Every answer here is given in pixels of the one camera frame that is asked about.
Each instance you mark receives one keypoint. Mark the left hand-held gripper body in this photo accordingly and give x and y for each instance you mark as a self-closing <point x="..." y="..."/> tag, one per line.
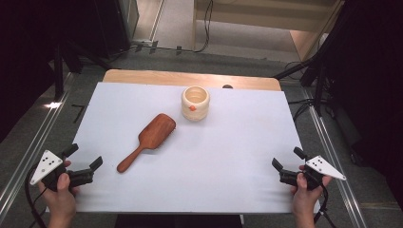
<point x="47" y="164"/>

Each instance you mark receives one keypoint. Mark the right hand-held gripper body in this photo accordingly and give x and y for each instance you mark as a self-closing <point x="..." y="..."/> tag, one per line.
<point x="323" y="166"/>

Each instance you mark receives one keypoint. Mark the brown wooden hairbrush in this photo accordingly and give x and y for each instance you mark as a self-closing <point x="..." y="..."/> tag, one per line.
<point x="157" y="128"/>

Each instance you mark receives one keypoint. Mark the cream round cup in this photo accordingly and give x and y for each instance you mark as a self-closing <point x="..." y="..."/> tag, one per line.
<point x="194" y="112"/>

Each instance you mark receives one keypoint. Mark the person's right hand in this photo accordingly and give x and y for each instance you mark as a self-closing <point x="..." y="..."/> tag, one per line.
<point x="304" y="199"/>

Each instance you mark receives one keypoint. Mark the person's left hand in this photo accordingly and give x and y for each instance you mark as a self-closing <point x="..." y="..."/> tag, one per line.
<point x="61" y="201"/>

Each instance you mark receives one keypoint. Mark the black metal stand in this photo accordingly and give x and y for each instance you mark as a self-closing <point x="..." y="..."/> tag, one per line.
<point x="318" y="82"/>
<point x="58" y="72"/>

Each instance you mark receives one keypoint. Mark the white board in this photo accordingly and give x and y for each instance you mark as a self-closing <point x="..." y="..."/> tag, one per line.
<point x="196" y="164"/>

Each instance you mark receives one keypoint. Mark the person's dark trousers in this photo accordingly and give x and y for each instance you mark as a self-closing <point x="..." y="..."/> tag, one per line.
<point x="177" y="221"/>

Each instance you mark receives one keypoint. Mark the light wooden table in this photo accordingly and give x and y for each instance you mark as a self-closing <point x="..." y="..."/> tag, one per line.
<point x="152" y="77"/>

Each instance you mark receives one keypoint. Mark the dark cabinet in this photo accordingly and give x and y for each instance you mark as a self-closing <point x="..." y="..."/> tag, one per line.
<point x="111" y="25"/>

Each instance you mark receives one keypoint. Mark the beige wooden furniture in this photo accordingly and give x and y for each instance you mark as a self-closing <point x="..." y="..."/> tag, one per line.
<point x="259" y="12"/>

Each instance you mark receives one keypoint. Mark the aluminium floor rail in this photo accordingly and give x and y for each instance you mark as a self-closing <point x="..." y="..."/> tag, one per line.
<point x="31" y="152"/>
<point x="332" y="158"/>

